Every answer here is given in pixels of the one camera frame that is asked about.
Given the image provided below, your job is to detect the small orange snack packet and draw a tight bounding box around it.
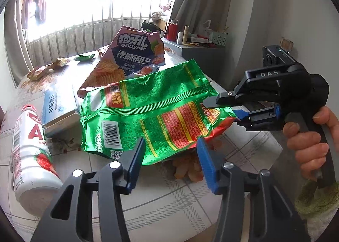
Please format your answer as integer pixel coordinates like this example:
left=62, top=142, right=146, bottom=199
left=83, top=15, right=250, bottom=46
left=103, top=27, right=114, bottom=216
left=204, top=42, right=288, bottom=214
left=27, top=66, right=53, bottom=81
left=50, top=57, right=71, bottom=70

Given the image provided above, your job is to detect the white strawberry drink bottle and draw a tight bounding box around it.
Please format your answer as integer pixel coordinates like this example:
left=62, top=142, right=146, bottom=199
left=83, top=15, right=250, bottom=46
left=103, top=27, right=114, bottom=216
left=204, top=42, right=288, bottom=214
left=11, top=105, right=63, bottom=213

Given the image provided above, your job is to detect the purple chip bag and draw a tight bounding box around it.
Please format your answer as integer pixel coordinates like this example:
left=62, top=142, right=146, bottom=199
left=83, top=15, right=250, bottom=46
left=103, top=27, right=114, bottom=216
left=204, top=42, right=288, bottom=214
left=77, top=26, right=166, bottom=98

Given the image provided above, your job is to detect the red thermos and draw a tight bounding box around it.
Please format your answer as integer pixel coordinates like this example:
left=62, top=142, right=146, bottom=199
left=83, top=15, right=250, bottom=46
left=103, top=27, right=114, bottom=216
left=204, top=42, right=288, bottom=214
left=166, top=19, right=178, bottom=42

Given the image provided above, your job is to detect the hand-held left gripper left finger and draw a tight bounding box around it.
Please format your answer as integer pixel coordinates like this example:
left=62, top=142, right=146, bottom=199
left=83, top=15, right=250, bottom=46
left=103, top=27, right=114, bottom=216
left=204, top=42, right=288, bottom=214
left=30, top=137, right=147, bottom=242

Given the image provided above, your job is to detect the red flat box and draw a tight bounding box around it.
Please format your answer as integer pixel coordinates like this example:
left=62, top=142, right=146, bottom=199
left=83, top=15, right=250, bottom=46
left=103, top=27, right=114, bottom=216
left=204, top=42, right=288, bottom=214
left=189, top=34, right=210, bottom=46

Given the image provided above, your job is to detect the green white fuzzy blanket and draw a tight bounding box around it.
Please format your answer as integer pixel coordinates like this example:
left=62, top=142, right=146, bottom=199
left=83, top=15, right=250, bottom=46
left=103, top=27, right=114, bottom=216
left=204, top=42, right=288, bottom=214
left=294, top=178, right=339, bottom=232

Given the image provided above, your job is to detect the person's right hand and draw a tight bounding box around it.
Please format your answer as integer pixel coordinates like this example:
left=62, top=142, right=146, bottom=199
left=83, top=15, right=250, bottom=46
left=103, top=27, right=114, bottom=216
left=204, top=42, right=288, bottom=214
left=283, top=106, right=339, bottom=180

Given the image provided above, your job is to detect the light blue box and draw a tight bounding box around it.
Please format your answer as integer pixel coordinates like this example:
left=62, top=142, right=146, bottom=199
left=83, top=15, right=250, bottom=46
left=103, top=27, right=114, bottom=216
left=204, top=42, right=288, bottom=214
left=41, top=84, right=81, bottom=138

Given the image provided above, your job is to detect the pink hanging garment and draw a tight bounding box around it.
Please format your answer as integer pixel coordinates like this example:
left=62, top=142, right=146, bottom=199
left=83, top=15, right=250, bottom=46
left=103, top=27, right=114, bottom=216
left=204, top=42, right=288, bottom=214
left=22, top=0, right=35, bottom=29

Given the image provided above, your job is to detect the small green packet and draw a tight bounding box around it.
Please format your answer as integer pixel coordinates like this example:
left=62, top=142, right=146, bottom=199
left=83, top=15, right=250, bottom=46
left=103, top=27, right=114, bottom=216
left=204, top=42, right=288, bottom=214
left=74, top=53, right=95, bottom=62

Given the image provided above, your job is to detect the metal balcony railing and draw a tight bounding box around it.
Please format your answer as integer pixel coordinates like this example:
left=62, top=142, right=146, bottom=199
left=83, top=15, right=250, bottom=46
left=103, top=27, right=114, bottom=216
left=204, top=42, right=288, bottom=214
left=25, top=0, right=172, bottom=62

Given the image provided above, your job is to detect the green plastic storage basket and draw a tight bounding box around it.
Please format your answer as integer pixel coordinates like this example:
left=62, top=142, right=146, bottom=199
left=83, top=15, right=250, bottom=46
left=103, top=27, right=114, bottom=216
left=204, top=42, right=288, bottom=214
left=208, top=31, right=229, bottom=46

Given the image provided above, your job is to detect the beige curtain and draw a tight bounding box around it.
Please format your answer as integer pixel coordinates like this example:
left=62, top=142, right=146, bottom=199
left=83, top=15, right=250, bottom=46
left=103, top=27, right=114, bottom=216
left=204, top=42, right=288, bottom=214
left=4, top=0, right=35, bottom=78

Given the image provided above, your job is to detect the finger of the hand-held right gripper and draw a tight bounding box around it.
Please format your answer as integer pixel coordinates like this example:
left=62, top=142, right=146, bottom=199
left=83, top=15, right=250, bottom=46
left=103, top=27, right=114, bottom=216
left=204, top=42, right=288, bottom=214
left=234, top=103, right=282, bottom=131
left=202, top=90, right=252, bottom=110

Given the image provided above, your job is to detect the beige cloth bundle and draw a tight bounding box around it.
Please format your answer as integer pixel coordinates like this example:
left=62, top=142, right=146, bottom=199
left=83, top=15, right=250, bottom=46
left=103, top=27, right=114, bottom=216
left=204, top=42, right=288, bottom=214
left=149, top=3, right=172, bottom=24

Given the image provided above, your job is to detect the black bag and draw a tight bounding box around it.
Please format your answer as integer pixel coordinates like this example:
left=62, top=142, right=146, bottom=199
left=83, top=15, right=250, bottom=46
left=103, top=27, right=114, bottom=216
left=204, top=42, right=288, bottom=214
left=141, top=21, right=161, bottom=32

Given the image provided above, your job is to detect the grey cabinet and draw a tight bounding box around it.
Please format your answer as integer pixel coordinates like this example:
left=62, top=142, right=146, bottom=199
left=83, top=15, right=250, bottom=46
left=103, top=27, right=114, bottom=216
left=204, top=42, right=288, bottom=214
left=161, top=38, right=225, bottom=94

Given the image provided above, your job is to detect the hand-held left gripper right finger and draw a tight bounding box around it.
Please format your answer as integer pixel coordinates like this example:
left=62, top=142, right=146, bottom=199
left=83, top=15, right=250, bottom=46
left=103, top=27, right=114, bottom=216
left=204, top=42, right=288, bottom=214
left=196, top=137, right=311, bottom=242

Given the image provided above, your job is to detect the green snack bag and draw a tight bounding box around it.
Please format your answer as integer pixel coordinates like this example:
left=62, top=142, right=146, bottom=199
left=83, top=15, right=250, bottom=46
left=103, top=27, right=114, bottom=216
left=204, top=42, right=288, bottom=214
left=80, top=59, right=243, bottom=165

